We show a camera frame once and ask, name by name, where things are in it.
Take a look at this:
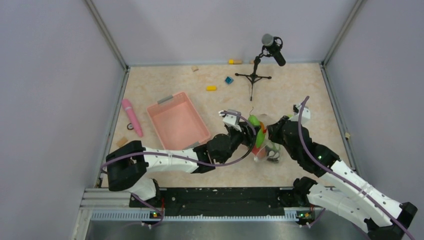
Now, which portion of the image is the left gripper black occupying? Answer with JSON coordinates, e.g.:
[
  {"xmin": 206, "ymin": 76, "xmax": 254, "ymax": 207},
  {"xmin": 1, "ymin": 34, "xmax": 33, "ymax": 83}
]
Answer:
[{"xmin": 219, "ymin": 122, "xmax": 261, "ymax": 164}]

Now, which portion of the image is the pink toy peach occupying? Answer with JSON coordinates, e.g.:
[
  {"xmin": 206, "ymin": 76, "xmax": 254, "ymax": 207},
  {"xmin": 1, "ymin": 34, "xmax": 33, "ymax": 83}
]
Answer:
[{"xmin": 251, "ymin": 147, "xmax": 267, "ymax": 161}]

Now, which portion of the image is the clear dotted zip top bag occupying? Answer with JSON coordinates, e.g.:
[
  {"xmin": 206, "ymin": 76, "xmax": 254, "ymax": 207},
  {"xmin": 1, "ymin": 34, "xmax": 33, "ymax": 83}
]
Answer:
[{"xmin": 253, "ymin": 113, "xmax": 282, "ymax": 163}]

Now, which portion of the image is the green toy cucumber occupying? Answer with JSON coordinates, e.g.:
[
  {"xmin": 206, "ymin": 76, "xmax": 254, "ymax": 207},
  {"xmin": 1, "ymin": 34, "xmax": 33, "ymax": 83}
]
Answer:
[{"xmin": 248, "ymin": 114, "xmax": 266, "ymax": 149}]

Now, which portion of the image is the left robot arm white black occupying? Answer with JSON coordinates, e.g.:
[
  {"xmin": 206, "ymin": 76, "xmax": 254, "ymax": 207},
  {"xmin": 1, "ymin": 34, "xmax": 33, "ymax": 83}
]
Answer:
[{"xmin": 100, "ymin": 121, "xmax": 260, "ymax": 207}]

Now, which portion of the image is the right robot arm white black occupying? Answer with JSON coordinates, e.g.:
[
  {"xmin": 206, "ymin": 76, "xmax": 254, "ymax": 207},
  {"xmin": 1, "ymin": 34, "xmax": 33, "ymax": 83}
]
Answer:
[{"xmin": 266, "ymin": 116, "xmax": 418, "ymax": 240}]

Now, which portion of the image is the black microphone tripod stand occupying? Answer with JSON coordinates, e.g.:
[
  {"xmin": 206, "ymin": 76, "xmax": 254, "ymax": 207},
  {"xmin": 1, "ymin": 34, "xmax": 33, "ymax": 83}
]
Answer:
[{"xmin": 234, "ymin": 49, "xmax": 272, "ymax": 102}]

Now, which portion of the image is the blue square block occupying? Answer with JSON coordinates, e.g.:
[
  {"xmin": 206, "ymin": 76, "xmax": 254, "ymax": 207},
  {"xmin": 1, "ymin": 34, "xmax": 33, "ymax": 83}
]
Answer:
[{"xmin": 224, "ymin": 76, "xmax": 234, "ymax": 85}]

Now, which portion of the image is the yellow rectangular block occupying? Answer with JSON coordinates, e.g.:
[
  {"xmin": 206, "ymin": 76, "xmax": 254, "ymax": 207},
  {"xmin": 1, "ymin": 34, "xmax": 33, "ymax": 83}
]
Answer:
[{"xmin": 206, "ymin": 85, "xmax": 217, "ymax": 91}]

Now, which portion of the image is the pink perforated plastic basket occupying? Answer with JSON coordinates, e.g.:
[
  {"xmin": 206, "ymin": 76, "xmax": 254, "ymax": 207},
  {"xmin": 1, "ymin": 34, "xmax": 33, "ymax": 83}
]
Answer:
[{"xmin": 146, "ymin": 92, "xmax": 211, "ymax": 150}]

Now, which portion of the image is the yellow and wood cylinder block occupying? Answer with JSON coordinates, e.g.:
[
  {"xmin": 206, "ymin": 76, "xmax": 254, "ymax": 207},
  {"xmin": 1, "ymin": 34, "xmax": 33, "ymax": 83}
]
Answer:
[{"xmin": 228, "ymin": 59, "xmax": 243, "ymax": 65}]

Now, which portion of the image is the black microphone with grey head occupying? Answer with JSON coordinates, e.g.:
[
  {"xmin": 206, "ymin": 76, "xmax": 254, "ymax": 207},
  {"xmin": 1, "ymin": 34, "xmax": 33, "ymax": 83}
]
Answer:
[{"xmin": 261, "ymin": 33, "xmax": 286, "ymax": 67}]

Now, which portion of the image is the pink cylindrical tube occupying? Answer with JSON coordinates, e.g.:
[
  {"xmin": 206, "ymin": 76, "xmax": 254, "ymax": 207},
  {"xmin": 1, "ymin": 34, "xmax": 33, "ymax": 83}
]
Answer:
[{"xmin": 121, "ymin": 98, "xmax": 144, "ymax": 137}]

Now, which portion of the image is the tan wooden block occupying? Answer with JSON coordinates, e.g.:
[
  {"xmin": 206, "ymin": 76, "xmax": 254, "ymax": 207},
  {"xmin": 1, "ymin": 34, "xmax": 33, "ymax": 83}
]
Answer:
[{"xmin": 116, "ymin": 136, "xmax": 128, "ymax": 148}]

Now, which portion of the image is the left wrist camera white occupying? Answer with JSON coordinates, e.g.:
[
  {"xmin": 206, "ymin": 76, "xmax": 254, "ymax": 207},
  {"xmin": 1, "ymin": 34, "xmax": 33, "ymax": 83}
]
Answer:
[{"xmin": 218, "ymin": 109, "xmax": 242, "ymax": 132}]

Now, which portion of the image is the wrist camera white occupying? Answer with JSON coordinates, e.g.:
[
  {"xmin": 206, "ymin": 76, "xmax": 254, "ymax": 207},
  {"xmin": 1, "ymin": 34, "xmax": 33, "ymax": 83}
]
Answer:
[
  {"xmin": 290, "ymin": 104, "xmax": 311, "ymax": 123},
  {"xmin": 218, "ymin": 109, "xmax": 242, "ymax": 132}
]

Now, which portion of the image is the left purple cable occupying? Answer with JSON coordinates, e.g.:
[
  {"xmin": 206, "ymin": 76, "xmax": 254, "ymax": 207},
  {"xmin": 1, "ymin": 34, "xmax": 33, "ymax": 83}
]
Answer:
[{"xmin": 100, "ymin": 110, "xmax": 259, "ymax": 213}]

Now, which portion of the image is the purple cable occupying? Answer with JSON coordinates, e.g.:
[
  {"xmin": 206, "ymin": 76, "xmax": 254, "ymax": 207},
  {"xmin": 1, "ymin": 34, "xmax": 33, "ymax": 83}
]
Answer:
[
  {"xmin": 297, "ymin": 96, "xmax": 415, "ymax": 240},
  {"xmin": 100, "ymin": 110, "xmax": 259, "ymax": 213}
]

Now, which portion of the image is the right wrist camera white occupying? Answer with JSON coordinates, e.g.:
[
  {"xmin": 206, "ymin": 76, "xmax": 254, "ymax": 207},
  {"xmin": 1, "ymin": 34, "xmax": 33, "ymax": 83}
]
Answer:
[{"xmin": 290, "ymin": 104, "xmax": 311, "ymax": 123}]

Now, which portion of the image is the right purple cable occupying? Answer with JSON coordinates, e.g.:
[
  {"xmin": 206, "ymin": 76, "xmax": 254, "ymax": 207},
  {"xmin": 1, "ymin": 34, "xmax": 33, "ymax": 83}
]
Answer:
[{"xmin": 297, "ymin": 96, "xmax": 415, "ymax": 240}]

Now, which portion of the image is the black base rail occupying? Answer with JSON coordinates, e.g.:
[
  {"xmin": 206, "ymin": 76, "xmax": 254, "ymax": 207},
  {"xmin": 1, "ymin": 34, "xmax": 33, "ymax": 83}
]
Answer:
[{"xmin": 155, "ymin": 187, "xmax": 299, "ymax": 218}]

